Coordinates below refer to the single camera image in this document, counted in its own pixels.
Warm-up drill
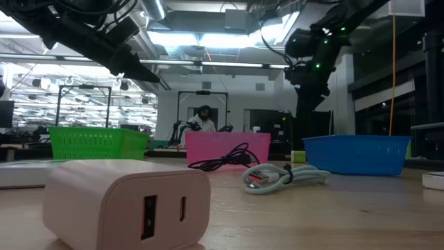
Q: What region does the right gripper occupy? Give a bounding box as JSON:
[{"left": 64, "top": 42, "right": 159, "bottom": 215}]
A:
[{"left": 284, "top": 60, "right": 336, "bottom": 114}]

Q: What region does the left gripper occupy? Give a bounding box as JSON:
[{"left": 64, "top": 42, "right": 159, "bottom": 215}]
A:
[{"left": 48, "top": 24, "right": 161, "bottom": 83}]

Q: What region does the small green white charger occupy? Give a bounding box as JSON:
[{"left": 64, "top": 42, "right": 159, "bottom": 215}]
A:
[{"left": 290, "top": 150, "right": 307, "bottom": 164}]

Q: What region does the light blue USB cable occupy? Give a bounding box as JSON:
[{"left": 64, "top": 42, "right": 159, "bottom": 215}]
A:
[{"left": 241, "top": 162, "right": 332, "bottom": 195}]

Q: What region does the black USB cable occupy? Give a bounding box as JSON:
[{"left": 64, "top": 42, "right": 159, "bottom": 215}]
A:
[{"left": 187, "top": 142, "right": 262, "bottom": 173}]

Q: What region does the white box with printed text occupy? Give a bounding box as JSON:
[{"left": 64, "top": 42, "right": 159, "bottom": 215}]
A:
[{"left": 421, "top": 171, "right": 444, "bottom": 192}]

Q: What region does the white box with black picture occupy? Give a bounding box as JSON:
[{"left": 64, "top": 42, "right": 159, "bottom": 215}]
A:
[{"left": 0, "top": 159, "right": 67, "bottom": 190}]

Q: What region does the blue plastic bin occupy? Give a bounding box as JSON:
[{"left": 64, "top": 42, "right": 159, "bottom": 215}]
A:
[{"left": 302, "top": 134, "right": 412, "bottom": 176}]

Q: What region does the green plastic bin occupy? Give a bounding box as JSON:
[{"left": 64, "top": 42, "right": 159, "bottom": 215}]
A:
[{"left": 48, "top": 126, "right": 151, "bottom": 161}]

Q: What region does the pink plastic bin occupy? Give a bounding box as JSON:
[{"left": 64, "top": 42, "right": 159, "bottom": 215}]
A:
[{"left": 185, "top": 131, "right": 272, "bottom": 165}]

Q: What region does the black cabinet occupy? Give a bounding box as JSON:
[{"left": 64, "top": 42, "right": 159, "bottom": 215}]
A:
[{"left": 244, "top": 108, "right": 294, "bottom": 161}]

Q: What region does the person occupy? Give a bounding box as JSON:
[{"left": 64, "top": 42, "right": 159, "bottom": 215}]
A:
[{"left": 189, "top": 105, "right": 218, "bottom": 133}]

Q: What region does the grey ceiling box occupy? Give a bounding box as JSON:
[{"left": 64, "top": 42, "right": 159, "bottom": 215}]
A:
[{"left": 224, "top": 8, "right": 248, "bottom": 31}]

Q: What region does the dark computer monitor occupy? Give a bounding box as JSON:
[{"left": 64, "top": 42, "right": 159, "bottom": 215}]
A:
[{"left": 0, "top": 100, "right": 15, "bottom": 128}]

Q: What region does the black gantry frame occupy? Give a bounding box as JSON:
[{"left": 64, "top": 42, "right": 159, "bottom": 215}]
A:
[
  {"left": 176, "top": 90, "right": 230, "bottom": 133},
  {"left": 55, "top": 84, "right": 112, "bottom": 126}
]

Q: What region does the yellow cable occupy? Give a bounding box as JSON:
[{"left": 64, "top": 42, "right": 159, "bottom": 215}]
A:
[{"left": 387, "top": 13, "right": 398, "bottom": 137}]

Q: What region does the black vertical post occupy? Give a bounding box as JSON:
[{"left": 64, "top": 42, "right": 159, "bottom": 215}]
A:
[{"left": 422, "top": 0, "right": 444, "bottom": 160}]

